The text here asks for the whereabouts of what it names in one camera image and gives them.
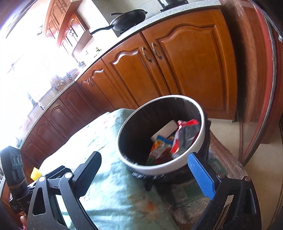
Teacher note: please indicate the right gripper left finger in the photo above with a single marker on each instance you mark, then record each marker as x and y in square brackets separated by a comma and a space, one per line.
[82, 179]

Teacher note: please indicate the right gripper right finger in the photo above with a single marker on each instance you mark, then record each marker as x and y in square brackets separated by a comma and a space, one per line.
[233, 202]

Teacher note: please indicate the yellow foam fruit net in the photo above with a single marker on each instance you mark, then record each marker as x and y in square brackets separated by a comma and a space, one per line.
[35, 174]

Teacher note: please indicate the red blue snack bag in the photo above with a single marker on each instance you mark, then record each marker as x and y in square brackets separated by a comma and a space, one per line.
[160, 151]

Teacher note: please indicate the red black snack wrapper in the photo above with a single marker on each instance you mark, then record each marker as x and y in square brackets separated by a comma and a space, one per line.
[184, 137]

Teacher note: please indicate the white foam block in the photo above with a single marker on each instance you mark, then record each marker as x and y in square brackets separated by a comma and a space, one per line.
[165, 131]

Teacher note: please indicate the white rimmed trash bin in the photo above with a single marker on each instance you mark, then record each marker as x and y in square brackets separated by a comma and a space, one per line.
[134, 138]

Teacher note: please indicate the wooden kitchen cabinets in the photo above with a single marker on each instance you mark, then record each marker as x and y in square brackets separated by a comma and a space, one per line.
[190, 54]

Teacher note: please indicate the white kitchen countertop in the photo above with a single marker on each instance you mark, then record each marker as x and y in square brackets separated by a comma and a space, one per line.
[190, 7]

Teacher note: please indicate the teal floral tablecloth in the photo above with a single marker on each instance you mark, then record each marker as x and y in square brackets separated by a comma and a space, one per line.
[115, 199]

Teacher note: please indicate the black wok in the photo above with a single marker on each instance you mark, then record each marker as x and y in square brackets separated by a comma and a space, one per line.
[124, 21]

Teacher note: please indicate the glass cabinet door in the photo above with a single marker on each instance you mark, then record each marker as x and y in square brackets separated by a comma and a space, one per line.
[258, 51]

